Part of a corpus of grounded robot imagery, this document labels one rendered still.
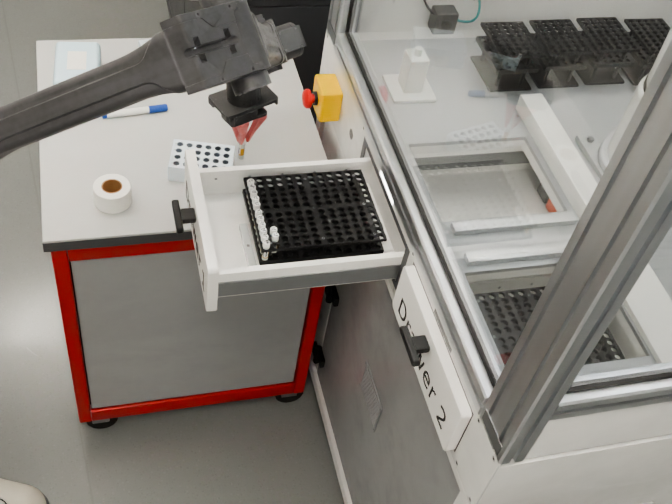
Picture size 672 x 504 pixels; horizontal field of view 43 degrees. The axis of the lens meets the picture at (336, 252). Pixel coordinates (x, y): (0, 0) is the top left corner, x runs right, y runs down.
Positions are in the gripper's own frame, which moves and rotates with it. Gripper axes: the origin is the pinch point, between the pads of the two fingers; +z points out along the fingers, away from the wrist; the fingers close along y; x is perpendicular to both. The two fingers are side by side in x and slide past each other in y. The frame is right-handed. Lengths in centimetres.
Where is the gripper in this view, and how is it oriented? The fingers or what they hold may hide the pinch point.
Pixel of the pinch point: (242, 138)
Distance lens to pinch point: 150.7
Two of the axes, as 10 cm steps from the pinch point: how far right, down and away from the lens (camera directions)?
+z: -0.9, 6.5, 7.5
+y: 8.1, -3.9, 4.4
